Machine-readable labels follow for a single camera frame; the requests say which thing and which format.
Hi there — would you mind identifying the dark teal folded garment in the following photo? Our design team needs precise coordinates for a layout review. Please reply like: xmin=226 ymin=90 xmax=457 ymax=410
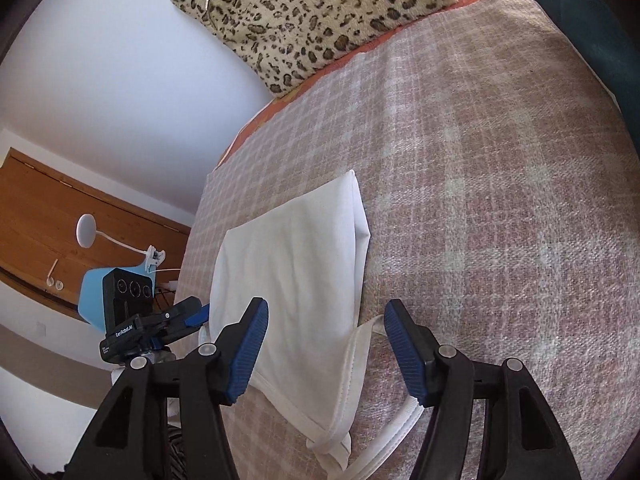
xmin=509 ymin=0 xmax=640 ymax=131

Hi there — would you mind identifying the light blue table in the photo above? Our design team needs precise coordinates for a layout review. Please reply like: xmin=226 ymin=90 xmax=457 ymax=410
xmin=80 ymin=260 xmax=156 ymax=333

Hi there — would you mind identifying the leopard print cushion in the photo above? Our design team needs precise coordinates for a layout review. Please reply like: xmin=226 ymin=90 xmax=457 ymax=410
xmin=170 ymin=0 xmax=458 ymax=98

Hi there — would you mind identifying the black white striped cloth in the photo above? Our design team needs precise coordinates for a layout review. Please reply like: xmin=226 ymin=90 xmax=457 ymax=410
xmin=164 ymin=424 xmax=188 ymax=480

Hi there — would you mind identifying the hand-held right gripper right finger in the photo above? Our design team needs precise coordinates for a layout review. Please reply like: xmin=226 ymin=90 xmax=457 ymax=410
xmin=384 ymin=299 xmax=583 ymax=480

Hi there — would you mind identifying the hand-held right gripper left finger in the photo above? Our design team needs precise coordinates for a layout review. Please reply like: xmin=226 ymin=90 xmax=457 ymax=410
xmin=70 ymin=297 xmax=270 ymax=480

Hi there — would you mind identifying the wooden door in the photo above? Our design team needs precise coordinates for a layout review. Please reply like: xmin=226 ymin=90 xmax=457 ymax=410
xmin=0 ymin=147 xmax=193 ymax=306

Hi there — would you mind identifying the plaid beige blanket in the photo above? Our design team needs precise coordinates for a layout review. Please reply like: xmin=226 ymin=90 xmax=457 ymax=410
xmin=170 ymin=0 xmax=640 ymax=480

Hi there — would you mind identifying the white camisole top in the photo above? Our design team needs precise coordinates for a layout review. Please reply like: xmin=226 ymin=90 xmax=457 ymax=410
xmin=167 ymin=170 xmax=431 ymax=480

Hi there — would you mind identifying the orange bed sheet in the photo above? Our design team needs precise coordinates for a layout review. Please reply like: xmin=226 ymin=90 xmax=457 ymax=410
xmin=217 ymin=0 xmax=488 ymax=168

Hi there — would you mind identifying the white lamp cable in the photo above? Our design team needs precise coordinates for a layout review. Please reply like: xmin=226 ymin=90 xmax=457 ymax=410
xmin=154 ymin=268 xmax=182 ymax=292

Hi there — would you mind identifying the white clip lamp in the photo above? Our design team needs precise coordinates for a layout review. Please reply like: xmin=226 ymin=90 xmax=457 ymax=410
xmin=75 ymin=214 xmax=167 ymax=273

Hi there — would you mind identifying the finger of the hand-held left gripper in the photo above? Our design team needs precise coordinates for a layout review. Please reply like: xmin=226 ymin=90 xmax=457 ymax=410
xmin=165 ymin=297 xmax=211 ymax=334

